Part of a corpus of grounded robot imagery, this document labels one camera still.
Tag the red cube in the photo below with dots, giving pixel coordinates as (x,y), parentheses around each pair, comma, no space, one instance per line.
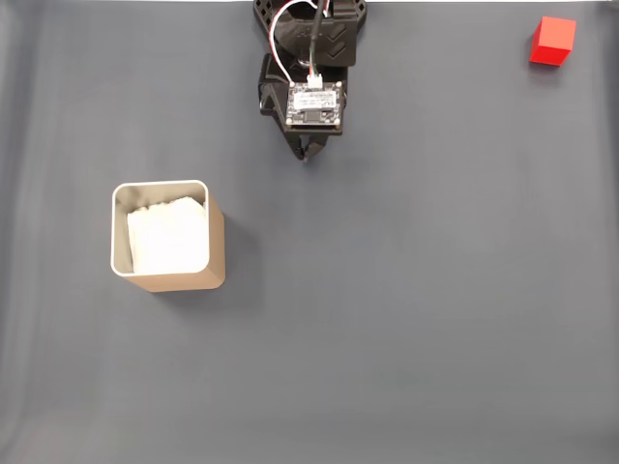
(551,41)

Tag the tan square box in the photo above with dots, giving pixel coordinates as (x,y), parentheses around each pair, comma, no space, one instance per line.
(184,282)

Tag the white tissue paper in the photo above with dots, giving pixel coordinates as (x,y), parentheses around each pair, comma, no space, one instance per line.
(167,237)

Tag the bare circuit board camera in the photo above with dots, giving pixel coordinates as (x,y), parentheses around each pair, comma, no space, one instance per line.
(314,104)

